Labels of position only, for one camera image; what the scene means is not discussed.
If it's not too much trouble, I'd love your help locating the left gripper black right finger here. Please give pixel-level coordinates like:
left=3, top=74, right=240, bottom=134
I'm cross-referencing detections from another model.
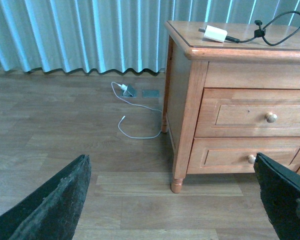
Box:
left=253, top=152, right=300, bottom=240

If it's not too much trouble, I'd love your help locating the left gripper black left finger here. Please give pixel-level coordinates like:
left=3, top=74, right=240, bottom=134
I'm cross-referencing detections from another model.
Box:
left=0, top=154, right=92, bottom=240

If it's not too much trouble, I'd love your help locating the wooden drawer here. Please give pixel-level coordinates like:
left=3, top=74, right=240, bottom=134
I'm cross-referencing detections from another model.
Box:
left=195, top=88, right=300, bottom=138
left=187, top=137, right=300, bottom=174

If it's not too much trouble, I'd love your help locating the white charger with black cable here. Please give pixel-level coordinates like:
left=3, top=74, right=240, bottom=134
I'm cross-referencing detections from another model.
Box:
left=198, top=10, right=300, bottom=47

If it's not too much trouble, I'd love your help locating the wooden nightstand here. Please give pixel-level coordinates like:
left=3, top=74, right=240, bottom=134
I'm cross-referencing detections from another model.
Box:
left=161, top=20, right=300, bottom=193

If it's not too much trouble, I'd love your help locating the open grey floor socket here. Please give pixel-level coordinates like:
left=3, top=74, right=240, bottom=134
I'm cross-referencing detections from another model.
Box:
left=122, top=84, right=137, bottom=98

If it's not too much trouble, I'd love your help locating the closed grey floor socket cover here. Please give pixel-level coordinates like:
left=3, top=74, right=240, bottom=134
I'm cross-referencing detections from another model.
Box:
left=142, top=90, right=160, bottom=98

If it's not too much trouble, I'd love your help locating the pale blue-grey curtain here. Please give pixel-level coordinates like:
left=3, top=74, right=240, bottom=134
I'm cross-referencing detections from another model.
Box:
left=0, top=0, right=300, bottom=73

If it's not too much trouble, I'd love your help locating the white cable on floor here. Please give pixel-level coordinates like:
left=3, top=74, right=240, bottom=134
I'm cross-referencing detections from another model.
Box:
left=111, top=81, right=163, bottom=140

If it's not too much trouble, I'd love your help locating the white wall plug adapter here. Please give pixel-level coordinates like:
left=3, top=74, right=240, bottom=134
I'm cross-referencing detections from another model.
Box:
left=119, top=84, right=128, bottom=91

